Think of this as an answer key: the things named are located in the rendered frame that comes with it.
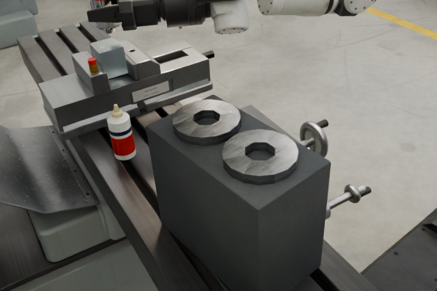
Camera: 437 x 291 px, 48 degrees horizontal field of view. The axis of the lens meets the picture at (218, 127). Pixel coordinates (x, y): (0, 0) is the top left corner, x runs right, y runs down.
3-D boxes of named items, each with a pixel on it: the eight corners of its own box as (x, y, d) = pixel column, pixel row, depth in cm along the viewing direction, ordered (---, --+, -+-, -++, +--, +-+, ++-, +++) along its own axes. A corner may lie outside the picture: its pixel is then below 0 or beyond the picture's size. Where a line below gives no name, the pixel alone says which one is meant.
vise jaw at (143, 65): (138, 52, 110) (135, 36, 108) (161, 73, 101) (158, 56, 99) (113, 60, 108) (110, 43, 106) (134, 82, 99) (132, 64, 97)
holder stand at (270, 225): (220, 188, 82) (212, 84, 70) (322, 265, 67) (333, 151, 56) (160, 224, 76) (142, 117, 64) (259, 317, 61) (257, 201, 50)
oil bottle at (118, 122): (131, 145, 93) (121, 96, 87) (139, 156, 90) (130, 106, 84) (111, 152, 91) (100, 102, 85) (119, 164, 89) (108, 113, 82)
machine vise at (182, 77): (184, 63, 120) (179, 22, 114) (214, 88, 109) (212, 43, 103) (43, 108, 106) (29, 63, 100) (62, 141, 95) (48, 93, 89)
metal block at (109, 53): (118, 62, 105) (112, 36, 102) (128, 73, 101) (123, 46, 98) (95, 69, 103) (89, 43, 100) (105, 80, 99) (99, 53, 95)
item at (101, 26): (94, 31, 90) (88, 1, 87) (97, 21, 94) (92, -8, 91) (119, 29, 90) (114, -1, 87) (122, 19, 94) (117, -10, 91)
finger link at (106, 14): (86, 6, 88) (120, 4, 88) (90, 23, 89) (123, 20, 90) (84, 10, 86) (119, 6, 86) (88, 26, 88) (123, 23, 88)
